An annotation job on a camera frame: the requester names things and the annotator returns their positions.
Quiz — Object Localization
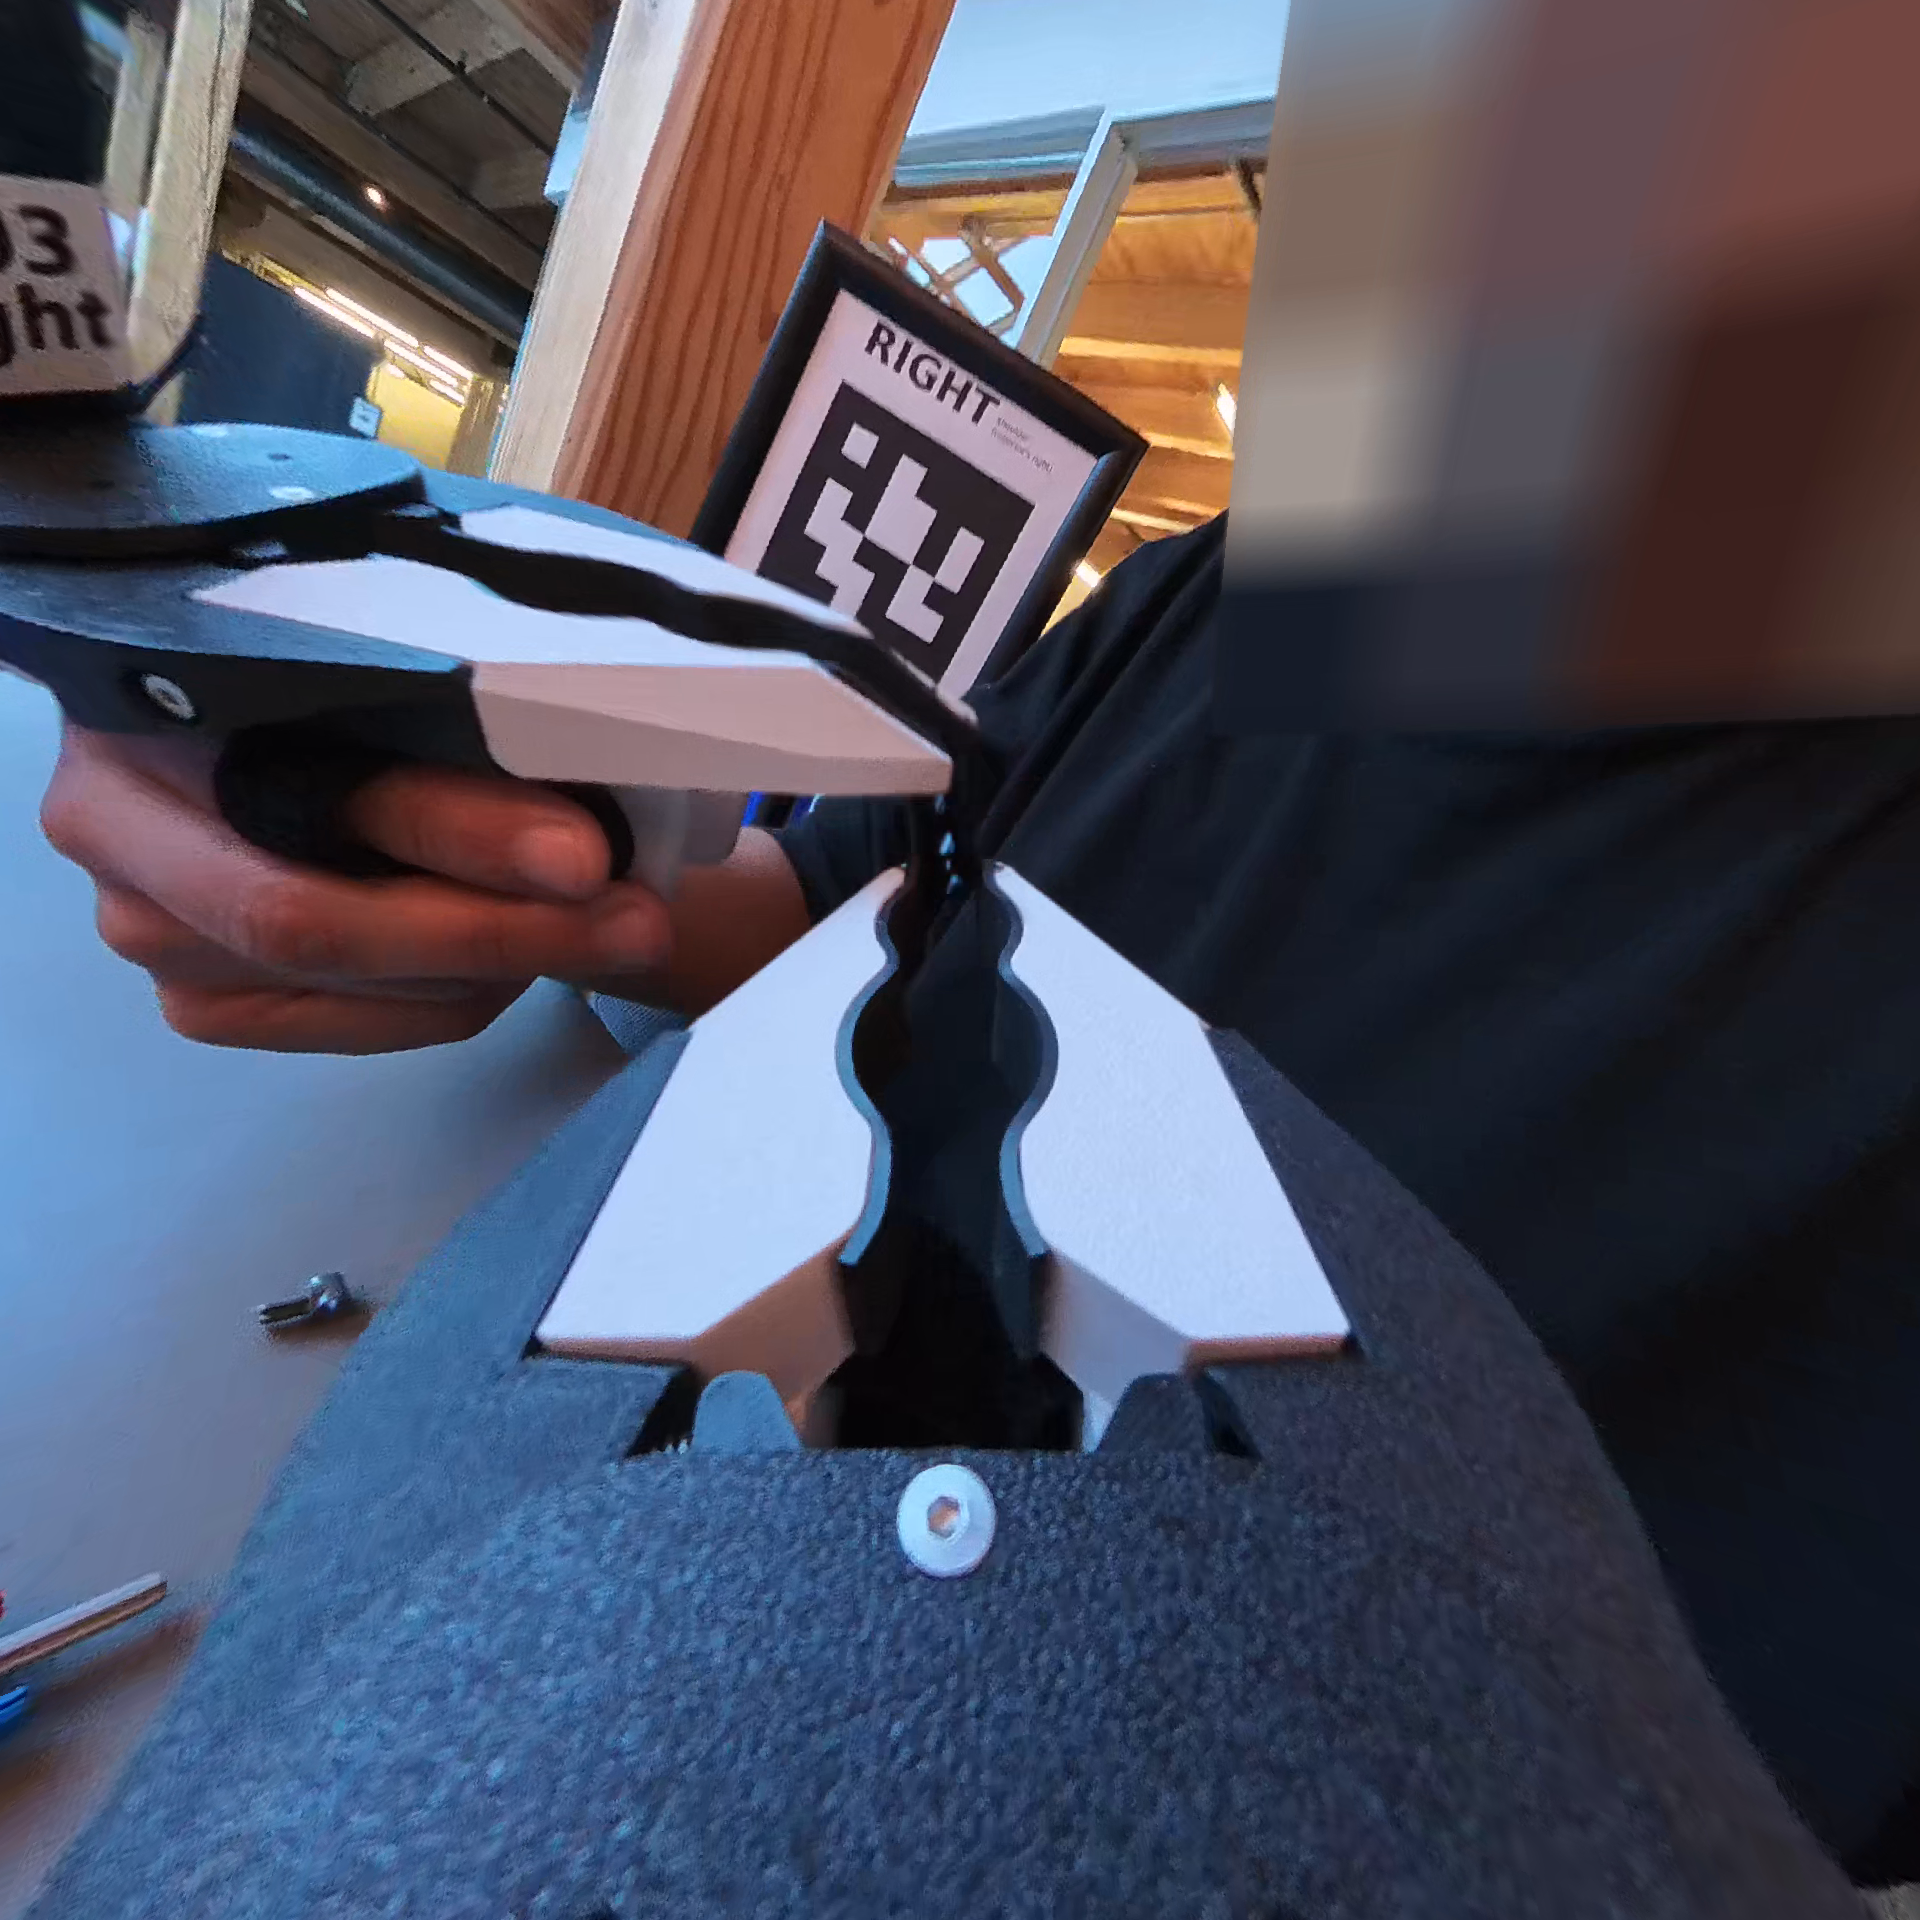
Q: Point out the black L-shaped lego beam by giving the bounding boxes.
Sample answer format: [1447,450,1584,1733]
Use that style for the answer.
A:
[907,781,1008,959]

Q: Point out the beige pillar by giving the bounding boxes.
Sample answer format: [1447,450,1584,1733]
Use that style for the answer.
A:
[128,0,251,419]

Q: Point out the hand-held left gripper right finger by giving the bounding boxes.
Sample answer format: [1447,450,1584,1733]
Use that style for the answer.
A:
[979,863,1354,1440]

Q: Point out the black framed marker sign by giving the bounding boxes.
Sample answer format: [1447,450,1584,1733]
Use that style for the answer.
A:
[687,219,1150,707]

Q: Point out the grey black lego gear assembly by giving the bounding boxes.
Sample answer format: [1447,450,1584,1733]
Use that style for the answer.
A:
[0,1573,168,1752]

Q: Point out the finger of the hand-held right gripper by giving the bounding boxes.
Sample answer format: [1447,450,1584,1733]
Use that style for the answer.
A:
[191,555,958,896]
[446,505,988,742]

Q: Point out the person's right hand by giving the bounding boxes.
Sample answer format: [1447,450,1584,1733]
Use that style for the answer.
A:
[39,736,680,1057]

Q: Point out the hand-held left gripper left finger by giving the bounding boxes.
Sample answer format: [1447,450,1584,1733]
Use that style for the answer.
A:
[532,863,935,1440]

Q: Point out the person's right forearm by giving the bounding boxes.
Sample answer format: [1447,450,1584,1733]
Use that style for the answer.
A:
[660,824,823,1024]

